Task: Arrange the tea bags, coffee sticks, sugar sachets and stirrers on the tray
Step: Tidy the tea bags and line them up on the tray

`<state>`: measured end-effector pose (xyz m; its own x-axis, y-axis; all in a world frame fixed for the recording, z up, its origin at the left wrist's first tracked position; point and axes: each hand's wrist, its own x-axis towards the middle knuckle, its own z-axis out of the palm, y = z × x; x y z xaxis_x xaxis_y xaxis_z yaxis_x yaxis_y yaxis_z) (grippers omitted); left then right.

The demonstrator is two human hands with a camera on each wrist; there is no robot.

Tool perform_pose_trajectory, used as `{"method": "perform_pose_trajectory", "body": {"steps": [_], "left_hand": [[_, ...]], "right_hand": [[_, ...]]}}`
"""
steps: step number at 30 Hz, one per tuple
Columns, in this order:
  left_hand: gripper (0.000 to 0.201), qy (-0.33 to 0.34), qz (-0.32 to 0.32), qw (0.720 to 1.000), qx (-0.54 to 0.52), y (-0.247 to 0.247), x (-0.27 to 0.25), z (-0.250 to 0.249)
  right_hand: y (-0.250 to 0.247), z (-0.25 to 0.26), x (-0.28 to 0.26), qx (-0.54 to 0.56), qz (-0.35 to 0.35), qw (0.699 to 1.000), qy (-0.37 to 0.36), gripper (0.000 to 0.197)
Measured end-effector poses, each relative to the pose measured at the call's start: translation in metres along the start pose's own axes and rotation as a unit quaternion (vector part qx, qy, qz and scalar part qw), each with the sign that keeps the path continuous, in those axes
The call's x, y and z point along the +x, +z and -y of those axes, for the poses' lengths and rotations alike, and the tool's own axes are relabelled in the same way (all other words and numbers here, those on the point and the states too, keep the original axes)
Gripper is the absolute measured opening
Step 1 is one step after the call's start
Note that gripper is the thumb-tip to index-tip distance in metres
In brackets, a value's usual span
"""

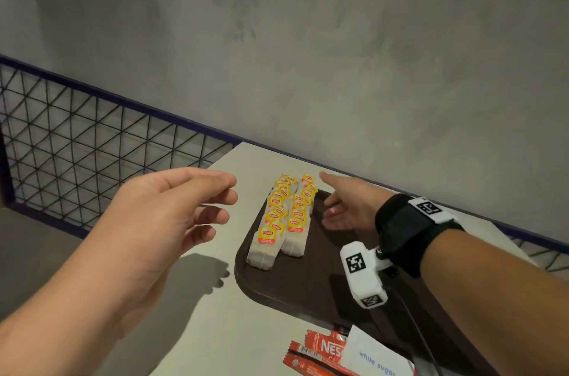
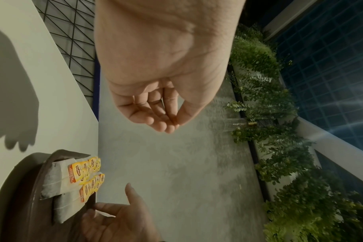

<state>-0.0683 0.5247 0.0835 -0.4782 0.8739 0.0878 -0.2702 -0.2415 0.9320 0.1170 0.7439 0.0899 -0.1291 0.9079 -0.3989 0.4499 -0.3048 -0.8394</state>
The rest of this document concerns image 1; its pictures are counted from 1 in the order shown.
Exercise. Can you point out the person's left hand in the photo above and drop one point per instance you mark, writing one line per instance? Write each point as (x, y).
(133, 233)

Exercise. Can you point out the person's right hand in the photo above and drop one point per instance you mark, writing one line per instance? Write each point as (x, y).
(360, 206)

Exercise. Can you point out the pile of red coffee sticks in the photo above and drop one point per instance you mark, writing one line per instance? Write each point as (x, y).
(320, 349)

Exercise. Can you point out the brown plastic tray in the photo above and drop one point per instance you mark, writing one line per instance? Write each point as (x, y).
(311, 286)

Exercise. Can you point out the person's right forearm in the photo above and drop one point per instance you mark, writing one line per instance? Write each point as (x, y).
(498, 300)

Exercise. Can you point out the pile of white sugar sachets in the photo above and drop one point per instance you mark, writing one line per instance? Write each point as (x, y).
(373, 358)

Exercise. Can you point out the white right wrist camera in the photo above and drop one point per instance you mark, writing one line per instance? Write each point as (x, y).
(362, 273)

